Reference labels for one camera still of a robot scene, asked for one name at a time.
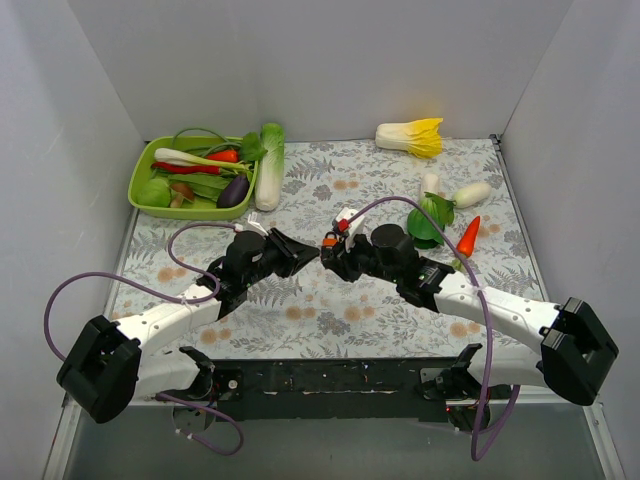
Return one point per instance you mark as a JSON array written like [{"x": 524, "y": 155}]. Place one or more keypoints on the round green cabbage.
[{"x": 154, "y": 193}]

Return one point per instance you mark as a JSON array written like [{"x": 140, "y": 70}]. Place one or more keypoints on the purple eggplant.
[{"x": 234, "y": 193}]

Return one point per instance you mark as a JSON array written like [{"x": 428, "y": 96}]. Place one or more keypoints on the orange padlock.
[{"x": 330, "y": 240}]

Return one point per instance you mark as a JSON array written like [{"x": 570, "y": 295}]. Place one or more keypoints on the white green leek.
[{"x": 183, "y": 158}]

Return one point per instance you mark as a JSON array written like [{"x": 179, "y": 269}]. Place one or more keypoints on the yellow white cabbage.
[{"x": 420, "y": 138}]

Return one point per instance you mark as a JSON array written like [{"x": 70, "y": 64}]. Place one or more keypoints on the orange carrot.
[{"x": 466, "y": 244}]

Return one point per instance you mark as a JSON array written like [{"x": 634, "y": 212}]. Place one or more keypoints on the aluminium frame rail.
[{"x": 545, "y": 438}]

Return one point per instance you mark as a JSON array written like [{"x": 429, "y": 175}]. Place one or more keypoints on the green spinach leaf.
[{"x": 251, "y": 149}]

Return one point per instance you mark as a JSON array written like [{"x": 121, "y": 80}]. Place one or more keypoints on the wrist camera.
[
  {"x": 347, "y": 224},
  {"x": 251, "y": 224}
]

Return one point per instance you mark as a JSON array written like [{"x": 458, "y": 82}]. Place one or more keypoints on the green leafy vegetable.
[{"x": 203, "y": 185}]

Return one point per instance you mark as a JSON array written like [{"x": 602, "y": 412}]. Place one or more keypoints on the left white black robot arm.
[{"x": 113, "y": 363}]

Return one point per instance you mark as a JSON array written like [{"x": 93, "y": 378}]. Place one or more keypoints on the green plastic tray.
[{"x": 200, "y": 209}]

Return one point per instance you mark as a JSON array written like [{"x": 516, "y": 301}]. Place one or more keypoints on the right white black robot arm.
[{"x": 566, "y": 347}]

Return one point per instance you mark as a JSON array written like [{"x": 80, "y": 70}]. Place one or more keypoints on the small orange pepper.
[{"x": 227, "y": 156}]

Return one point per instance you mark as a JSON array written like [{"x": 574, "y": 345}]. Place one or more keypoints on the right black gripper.
[{"x": 347, "y": 258}]

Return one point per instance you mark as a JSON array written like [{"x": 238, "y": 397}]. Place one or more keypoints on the white radish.
[{"x": 471, "y": 195}]

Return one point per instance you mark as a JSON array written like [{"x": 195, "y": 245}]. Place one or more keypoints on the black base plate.
[{"x": 385, "y": 388}]

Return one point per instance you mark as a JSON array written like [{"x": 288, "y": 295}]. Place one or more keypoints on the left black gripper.
[{"x": 283, "y": 252}]

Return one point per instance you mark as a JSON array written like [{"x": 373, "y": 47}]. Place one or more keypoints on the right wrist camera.
[{"x": 347, "y": 224}]

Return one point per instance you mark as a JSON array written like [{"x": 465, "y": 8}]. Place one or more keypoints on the brown mushroom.
[{"x": 181, "y": 192}]

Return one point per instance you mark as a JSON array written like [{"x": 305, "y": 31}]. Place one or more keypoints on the green bok choy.
[{"x": 421, "y": 230}]

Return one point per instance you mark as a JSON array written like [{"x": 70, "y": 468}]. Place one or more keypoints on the floral table mat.
[{"x": 314, "y": 314}]

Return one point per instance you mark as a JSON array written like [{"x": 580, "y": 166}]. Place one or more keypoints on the red chili pepper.
[{"x": 186, "y": 170}]

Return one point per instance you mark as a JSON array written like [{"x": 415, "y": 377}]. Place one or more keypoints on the green long beans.
[{"x": 211, "y": 142}]

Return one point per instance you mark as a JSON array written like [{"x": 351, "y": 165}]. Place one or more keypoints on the green napa cabbage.
[{"x": 271, "y": 168}]

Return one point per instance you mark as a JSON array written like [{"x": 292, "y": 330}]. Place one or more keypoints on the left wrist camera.
[{"x": 251, "y": 224}]

